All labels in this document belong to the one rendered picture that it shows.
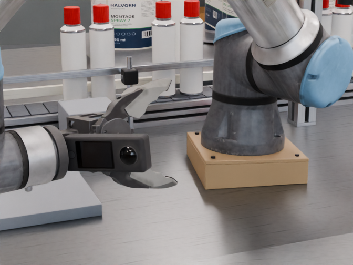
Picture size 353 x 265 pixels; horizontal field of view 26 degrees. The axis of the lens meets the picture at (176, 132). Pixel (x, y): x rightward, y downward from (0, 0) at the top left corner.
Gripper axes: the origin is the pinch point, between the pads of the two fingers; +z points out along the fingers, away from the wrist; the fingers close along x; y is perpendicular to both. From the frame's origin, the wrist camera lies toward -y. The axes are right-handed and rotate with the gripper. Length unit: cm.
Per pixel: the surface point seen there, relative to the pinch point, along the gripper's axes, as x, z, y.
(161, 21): -14, 32, 46
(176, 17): -14, 52, 66
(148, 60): -3, 52, 78
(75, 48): -10, 14, 51
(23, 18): -9, 212, 465
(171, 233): 15.6, 0.0, 3.0
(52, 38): 9, 232, 457
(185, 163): 11.6, 20.0, 24.3
